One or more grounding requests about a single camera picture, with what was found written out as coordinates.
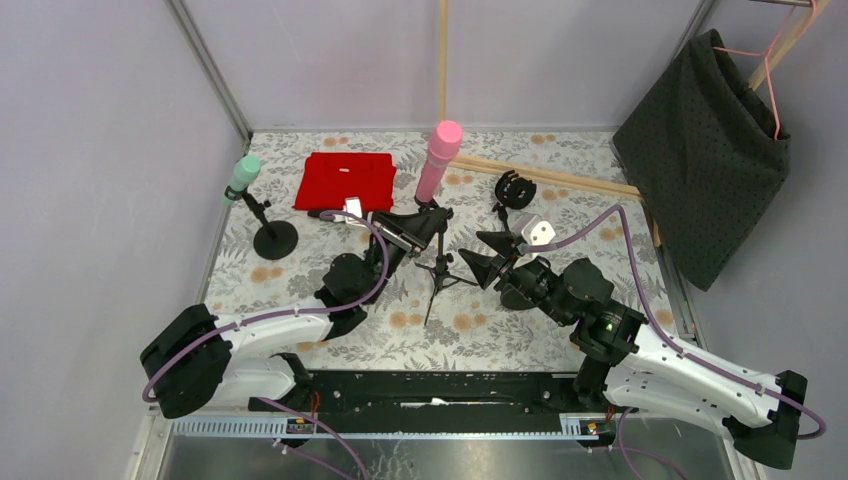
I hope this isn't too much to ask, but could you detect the round-base mic stand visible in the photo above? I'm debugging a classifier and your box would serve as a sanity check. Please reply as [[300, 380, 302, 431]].
[[493, 170, 539, 268], [224, 187, 299, 260]]

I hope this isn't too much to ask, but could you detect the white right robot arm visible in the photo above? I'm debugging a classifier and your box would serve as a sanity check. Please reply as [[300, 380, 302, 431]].
[[459, 232, 807, 470]]

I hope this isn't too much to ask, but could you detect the mint green microphone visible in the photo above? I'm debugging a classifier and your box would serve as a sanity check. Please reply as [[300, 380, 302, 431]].
[[222, 155, 261, 206]]

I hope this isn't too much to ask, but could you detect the floral table mat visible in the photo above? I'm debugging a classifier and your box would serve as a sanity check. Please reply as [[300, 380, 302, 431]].
[[205, 132, 679, 372]]

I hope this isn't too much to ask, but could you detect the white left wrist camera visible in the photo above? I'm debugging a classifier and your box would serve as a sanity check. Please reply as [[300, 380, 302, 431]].
[[333, 197, 363, 226]]

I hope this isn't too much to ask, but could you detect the dark dotted hanging garment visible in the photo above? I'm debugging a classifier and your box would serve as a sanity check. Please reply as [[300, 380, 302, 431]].
[[612, 29, 791, 291]]

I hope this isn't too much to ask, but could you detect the pink clothes hanger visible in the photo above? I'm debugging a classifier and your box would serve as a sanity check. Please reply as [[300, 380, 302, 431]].
[[713, 0, 830, 140]]

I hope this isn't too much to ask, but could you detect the black tripod mic stand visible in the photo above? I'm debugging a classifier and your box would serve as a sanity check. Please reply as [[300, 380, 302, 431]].
[[415, 208, 477, 326]]

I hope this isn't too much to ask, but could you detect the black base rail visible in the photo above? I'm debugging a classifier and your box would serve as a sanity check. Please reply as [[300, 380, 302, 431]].
[[278, 370, 612, 435]]

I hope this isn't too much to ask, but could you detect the red folded cloth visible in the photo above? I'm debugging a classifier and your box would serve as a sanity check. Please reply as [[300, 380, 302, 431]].
[[293, 152, 397, 212]]

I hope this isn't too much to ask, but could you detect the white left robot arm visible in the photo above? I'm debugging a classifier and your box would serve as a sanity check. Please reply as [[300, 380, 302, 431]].
[[140, 207, 453, 419]]

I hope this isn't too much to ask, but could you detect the pink microphone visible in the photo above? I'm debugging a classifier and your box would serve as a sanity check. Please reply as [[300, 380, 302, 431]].
[[414, 120, 463, 204]]

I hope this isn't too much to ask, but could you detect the wooden clothes rack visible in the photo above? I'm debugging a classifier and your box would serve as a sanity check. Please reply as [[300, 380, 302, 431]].
[[433, 0, 833, 248]]

